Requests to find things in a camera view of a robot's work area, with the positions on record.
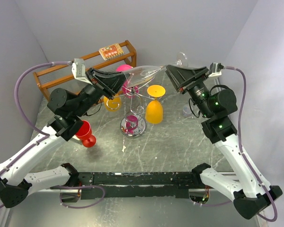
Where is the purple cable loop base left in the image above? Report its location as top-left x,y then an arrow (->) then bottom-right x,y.
53,185 -> 106,210

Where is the small clear purple cup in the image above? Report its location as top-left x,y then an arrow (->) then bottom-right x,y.
182,105 -> 193,118

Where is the clear wine glass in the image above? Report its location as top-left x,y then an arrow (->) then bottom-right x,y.
124,52 -> 188,88

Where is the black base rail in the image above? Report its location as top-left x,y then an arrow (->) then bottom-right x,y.
64,171 -> 205,200

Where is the pink wine glass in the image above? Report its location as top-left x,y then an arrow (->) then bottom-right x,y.
116,64 -> 139,98

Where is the orange wine glass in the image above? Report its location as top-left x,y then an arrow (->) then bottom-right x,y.
103,95 -> 122,112
145,85 -> 166,124

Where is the red plastic cup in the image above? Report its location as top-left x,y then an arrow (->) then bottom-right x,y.
75,120 -> 97,148

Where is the orange wine glass front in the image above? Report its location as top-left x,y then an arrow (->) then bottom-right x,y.
145,85 -> 166,124

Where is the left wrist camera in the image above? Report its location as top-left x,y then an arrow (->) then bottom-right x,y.
71,58 -> 89,83

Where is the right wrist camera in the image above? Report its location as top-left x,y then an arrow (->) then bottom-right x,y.
208,62 -> 224,79

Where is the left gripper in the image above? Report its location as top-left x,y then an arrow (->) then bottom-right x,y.
73,67 -> 132,117

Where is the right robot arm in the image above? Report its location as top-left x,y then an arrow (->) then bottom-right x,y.
165,62 -> 283,222

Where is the orange spiral notebook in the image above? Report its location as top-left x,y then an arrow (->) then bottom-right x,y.
99,44 -> 124,61

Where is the wooden shelf rack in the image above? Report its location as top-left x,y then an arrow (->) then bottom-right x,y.
33,40 -> 137,100

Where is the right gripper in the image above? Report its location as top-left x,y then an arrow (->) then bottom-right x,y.
165,65 -> 213,118

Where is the chrome wine glass rack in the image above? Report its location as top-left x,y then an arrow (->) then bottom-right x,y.
120,77 -> 155,138

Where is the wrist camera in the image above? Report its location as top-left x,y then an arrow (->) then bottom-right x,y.
71,58 -> 89,83
208,62 -> 224,79

